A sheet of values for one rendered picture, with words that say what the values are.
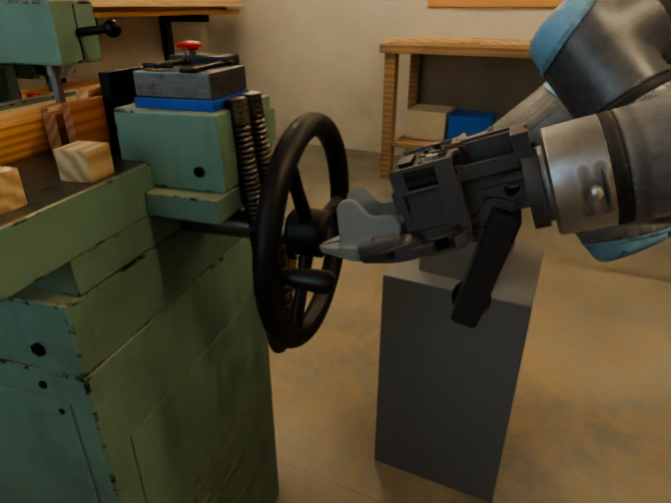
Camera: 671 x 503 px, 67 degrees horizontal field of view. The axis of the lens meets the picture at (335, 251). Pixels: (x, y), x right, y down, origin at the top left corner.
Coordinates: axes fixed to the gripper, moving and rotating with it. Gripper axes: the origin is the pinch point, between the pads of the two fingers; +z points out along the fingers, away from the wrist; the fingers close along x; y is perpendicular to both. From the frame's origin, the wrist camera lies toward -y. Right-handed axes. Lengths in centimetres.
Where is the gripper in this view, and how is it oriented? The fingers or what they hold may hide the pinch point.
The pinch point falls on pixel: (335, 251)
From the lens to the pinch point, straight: 50.4
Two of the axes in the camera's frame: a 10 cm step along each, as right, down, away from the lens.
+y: -3.3, -8.9, -3.2
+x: -2.9, 4.2, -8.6
